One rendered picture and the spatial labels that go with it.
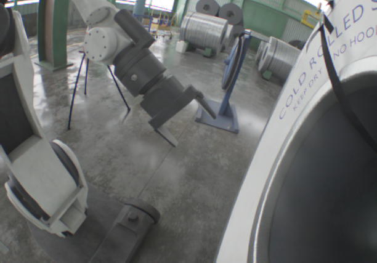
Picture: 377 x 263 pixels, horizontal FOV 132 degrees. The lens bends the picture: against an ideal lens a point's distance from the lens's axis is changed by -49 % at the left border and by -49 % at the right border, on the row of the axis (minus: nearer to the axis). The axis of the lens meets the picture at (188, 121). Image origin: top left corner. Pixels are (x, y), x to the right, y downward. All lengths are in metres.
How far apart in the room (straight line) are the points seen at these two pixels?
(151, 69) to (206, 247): 0.94
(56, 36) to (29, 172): 2.87
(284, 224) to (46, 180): 0.65
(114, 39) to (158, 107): 0.15
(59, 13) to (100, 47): 2.82
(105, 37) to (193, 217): 0.99
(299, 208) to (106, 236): 0.77
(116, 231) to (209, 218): 0.57
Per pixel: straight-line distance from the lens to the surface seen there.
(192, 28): 5.15
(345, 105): 0.45
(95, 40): 0.32
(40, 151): 0.36
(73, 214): 0.67
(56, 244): 0.88
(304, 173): 0.63
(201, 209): 1.09
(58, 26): 3.12
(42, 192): 0.37
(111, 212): 0.85
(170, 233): 0.99
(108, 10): 0.40
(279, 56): 5.02
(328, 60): 0.47
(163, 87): 0.31
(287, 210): 0.61
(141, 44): 0.31
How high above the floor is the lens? 0.95
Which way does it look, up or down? 34 degrees down
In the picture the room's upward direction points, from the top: 16 degrees clockwise
